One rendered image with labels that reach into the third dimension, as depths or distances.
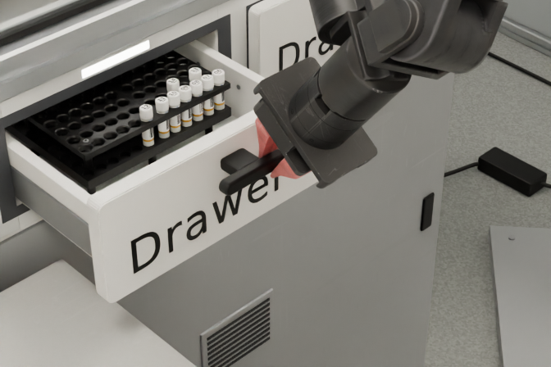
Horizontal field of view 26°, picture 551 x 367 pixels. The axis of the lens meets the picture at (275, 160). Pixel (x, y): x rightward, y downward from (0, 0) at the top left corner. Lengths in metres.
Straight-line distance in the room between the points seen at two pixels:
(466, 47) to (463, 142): 1.81
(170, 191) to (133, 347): 0.16
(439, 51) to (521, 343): 1.35
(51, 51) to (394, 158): 0.62
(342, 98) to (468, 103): 1.91
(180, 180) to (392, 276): 0.74
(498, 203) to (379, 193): 0.95
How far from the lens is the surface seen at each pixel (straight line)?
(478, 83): 2.90
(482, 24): 0.89
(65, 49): 1.11
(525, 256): 2.34
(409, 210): 1.67
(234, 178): 1.03
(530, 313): 2.22
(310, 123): 0.96
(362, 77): 0.90
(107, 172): 1.11
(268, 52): 1.27
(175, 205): 1.04
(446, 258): 2.36
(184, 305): 1.40
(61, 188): 1.06
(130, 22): 1.15
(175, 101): 1.14
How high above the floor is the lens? 1.53
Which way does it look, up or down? 36 degrees down
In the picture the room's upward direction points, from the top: straight up
